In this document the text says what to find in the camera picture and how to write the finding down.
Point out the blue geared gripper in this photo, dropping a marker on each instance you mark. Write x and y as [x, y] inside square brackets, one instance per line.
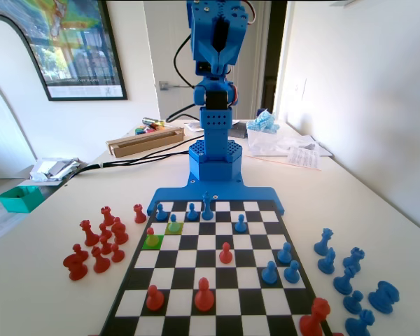
[218, 53]

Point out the blue pawn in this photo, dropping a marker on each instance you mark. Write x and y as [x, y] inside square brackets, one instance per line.
[284, 255]
[353, 304]
[173, 227]
[192, 214]
[161, 214]
[241, 225]
[269, 274]
[292, 274]

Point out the red pawn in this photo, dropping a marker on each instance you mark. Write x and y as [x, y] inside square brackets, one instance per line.
[204, 299]
[225, 255]
[117, 255]
[154, 300]
[106, 246]
[105, 231]
[151, 239]

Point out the white door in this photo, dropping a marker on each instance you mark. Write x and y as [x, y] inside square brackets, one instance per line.
[161, 52]

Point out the white paper sheet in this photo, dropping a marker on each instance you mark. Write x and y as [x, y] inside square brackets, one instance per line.
[192, 126]

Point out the metallic screwdriver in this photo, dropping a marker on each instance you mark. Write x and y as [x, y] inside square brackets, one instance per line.
[152, 122]

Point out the clear plastic bag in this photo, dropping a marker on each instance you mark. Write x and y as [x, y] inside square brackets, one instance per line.
[269, 143]

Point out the coloured small blocks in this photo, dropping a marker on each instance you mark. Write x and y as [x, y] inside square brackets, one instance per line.
[141, 131]

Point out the long brown cardboard box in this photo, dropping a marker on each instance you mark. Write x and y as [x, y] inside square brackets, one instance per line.
[147, 143]

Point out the black framed poster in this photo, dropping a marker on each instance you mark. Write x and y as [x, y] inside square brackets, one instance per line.
[77, 42]

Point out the printed paper sheet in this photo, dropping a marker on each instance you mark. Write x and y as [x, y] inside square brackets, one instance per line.
[302, 157]

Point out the blue king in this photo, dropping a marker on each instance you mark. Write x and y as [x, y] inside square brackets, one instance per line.
[206, 211]

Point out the red rook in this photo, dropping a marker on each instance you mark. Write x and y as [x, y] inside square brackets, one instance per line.
[108, 217]
[139, 215]

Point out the black and white chessboard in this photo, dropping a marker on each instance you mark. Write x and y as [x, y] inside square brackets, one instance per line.
[206, 242]

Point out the white arched panel dark rim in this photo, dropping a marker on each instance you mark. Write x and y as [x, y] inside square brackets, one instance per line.
[7, 63]

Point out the red bishop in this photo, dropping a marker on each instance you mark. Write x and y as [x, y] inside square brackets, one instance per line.
[119, 232]
[101, 263]

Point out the blue queen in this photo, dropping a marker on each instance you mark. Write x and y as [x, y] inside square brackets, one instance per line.
[322, 245]

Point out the red queen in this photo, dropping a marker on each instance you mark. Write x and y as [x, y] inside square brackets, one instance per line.
[89, 236]

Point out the blue rook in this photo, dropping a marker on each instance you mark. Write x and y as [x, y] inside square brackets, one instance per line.
[353, 260]
[383, 297]

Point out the green open box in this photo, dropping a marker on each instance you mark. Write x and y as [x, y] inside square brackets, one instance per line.
[17, 204]

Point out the red king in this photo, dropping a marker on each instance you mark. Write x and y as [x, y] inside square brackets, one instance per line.
[313, 320]

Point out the blue arm base plate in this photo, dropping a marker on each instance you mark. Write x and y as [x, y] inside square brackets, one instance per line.
[231, 192]

